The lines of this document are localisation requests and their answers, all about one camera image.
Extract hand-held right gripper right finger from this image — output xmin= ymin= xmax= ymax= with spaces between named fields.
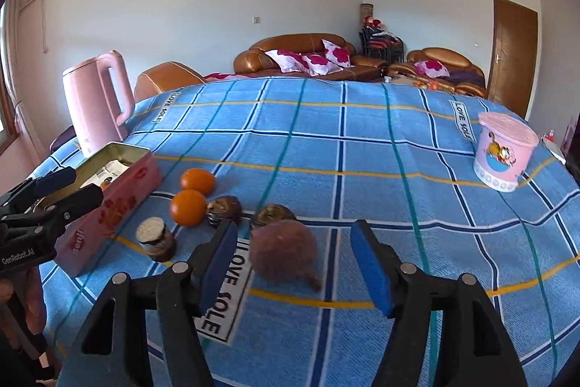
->
xmin=350 ymin=219 xmax=529 ymax=387

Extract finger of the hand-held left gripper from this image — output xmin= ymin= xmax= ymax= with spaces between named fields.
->
xmin=0 ymin=183 xmax=105 ymax=234
xmin=0 ymin=167 xmax=77 ymax=206

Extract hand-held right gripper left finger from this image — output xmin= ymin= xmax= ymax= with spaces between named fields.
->
xmin=68 ymin=218 xmax=239 ymax=387

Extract pink tin box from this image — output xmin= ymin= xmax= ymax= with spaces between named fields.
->
xmin=34 ymin=142 xmax=164 ymax=278

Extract small orange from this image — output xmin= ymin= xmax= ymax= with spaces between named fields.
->
xmin=170 ymin=190 xmax=208 ymax=227
xmin=180 ymin=168 xmax=215 ymax=196

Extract purple round fruit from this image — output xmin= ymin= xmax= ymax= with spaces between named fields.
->
xmin=249 ymin=220 xmax=323 ymax=292

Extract dark brown round fruit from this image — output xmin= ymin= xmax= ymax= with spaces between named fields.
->
xmin=207 ymin=195 xmax=242 ymax=229
xmin=250 ymin=204 xmax=298 ymax=230

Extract pink electric kettle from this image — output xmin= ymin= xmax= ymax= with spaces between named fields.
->
xmin=62 ymin=50 xmax=135 ymax=158

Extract blue plaid tablecloth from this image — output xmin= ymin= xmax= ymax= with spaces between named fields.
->
xmin=25 ymin=76 xmax=580 ymax=387

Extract orange leather chair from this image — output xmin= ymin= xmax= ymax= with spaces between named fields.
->
xmin=133 ymin=61 xmax=207 ymax=102

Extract pink cartoon print cup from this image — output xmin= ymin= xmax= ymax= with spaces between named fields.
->
xmin=473 ymin=111 xmax=540 ymax=193

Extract coffee table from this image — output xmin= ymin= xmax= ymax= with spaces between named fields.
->
xmin=383 ymin=74 xmax=454 ymax=91

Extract brown leather sofa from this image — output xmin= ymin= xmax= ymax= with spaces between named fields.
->
xmin=233 ymin=32 xmax=390 ymax=83

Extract white red floral pillow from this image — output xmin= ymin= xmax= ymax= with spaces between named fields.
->
xmin=414 ymin=59 xmax=450 ymax=78
xmin=264 ymin=49 xmax=303 ymax=74
xmin=322 ymin=38 xmax=353 ymax=69
xmin=301 ymin=54 xmax=343 ymax=76

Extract purple blanket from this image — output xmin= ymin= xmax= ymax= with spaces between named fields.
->
xmin=448 ymin=70 xmax=485 ymax=87

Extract brown leather armchair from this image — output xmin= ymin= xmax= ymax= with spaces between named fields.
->
xmin=387 ymin=47 xmax=488 ymax=98

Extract stacked dark chairs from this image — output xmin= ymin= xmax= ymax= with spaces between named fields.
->
xmin=358 ymin=24 xmax=405 ymax=63

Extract brown wooden door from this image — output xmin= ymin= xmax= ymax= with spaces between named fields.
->
xmin=487 ymin=0 xmax=539 ymax=120

